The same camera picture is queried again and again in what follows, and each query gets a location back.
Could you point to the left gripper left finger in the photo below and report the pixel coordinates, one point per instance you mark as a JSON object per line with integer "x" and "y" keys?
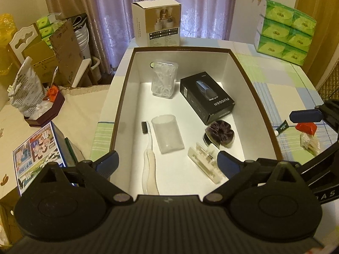
{"x": 98, "y": 174}

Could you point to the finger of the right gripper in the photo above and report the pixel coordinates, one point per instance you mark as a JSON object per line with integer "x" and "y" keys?
{"x": 306, "y": 116}

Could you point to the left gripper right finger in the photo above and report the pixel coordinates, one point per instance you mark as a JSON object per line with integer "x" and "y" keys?
{"x": 238, "y": 174}

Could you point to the red candy wrapper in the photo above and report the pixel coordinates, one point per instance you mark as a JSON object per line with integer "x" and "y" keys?
{"x": 308, "y": 128}

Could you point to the cotton swab packet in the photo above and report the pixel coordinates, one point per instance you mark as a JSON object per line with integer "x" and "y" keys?
{"x": 310, "y": 143}

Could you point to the black green cream tube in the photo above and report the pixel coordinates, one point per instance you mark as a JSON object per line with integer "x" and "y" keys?
{"x": 283, "y": 127}

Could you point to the quilted olive cushion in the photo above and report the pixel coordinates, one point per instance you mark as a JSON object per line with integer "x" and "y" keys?
{"x": 329, "y": 89}

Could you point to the clear plastic clip packet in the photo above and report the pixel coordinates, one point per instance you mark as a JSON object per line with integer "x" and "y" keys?
{"x": 206, "y": 159}

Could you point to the checkered tablecloth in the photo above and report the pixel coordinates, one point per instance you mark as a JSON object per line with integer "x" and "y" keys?
{"x": 265, "y": 90}

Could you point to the dark purple scrunchie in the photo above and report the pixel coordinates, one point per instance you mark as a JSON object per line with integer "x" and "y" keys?
{"x": 219, "y": 133}

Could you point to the white toothbrush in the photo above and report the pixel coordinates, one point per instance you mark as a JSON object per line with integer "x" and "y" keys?
{"x": 149, "y": 183}

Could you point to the blue printed flyer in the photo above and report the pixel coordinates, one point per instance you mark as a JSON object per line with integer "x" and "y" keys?
{"x": 31, "y": 157}

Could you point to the frosted plastic cup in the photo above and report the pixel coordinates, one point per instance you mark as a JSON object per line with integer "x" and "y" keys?
{"x": 167, "y": 133}

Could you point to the black razor product box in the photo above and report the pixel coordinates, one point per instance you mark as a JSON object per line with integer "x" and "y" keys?
{"x": 206, "y": 97}

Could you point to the green tissue pack stack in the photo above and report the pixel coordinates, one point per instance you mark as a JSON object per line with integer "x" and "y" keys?
{"x": 284, "y": 32}

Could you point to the brown cardboard storage box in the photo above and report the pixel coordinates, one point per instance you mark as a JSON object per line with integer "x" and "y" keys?
{"x": 176, "y": 173}

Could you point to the dark wooden tray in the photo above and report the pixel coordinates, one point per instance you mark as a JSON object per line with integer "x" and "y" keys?
{"x": 48, "y": 109}

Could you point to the silver foil bag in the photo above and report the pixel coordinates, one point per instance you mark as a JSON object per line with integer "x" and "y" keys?
{"x": 27, "y": 90}

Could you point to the brown cardboard boxes pile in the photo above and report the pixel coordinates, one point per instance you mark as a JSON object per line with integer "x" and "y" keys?
{"x": 63, "y": 53}

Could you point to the clear floss pick container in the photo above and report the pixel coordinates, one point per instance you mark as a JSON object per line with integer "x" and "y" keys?
{"x": 164, "y": 78}

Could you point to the purple curtain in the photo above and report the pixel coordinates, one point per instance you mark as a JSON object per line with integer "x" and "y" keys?
{"x": 114, "y": 23}

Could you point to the white product carton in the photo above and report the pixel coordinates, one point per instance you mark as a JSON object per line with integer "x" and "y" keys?
{"x": 157, "y": 23}

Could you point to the yellow plastic bag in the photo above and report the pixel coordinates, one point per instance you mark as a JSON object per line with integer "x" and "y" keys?
{"x": 8, "y": 68}

